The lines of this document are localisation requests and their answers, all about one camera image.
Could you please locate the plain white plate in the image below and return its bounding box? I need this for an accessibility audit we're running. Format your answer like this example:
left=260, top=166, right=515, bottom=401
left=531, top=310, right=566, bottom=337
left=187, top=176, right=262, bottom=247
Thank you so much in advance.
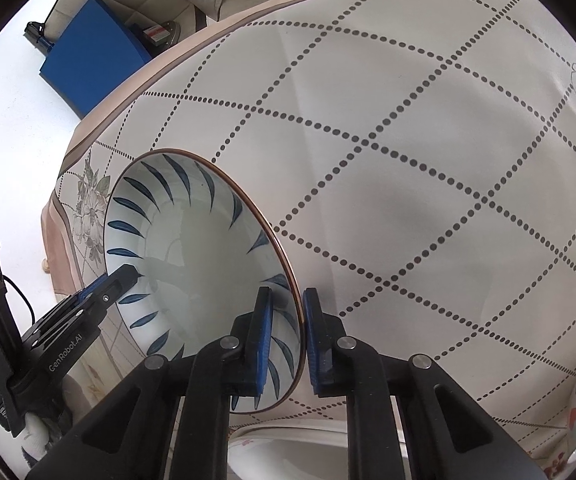
left=227, top=419, right=350, bottom=480

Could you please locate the blue leaf pattern plate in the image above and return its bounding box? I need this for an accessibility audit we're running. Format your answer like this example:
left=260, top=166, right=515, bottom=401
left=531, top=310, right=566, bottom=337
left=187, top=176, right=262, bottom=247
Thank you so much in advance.
left=104, top=150, right=304, bottom=414

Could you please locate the white gloved right hand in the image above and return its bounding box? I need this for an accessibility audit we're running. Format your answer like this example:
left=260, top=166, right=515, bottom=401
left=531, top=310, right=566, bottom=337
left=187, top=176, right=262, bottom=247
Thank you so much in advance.
left=19, top=375, right=90, bottom=468

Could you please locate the blue folded mat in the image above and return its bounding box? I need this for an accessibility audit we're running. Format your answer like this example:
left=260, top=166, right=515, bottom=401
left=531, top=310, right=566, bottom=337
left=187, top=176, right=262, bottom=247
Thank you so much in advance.
left=40, top=0, right=151, bottom=118

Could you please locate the patterned diamond tablecloth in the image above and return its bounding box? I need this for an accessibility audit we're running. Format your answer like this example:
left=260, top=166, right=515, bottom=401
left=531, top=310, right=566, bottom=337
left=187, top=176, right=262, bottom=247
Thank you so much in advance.
left=42, top=0, right=576, bottom=469

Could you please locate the black cable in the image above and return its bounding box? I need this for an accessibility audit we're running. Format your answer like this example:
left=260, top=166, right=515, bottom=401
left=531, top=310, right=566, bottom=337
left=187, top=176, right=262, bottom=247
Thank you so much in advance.
left=0, top=274, right=36, bottom=331

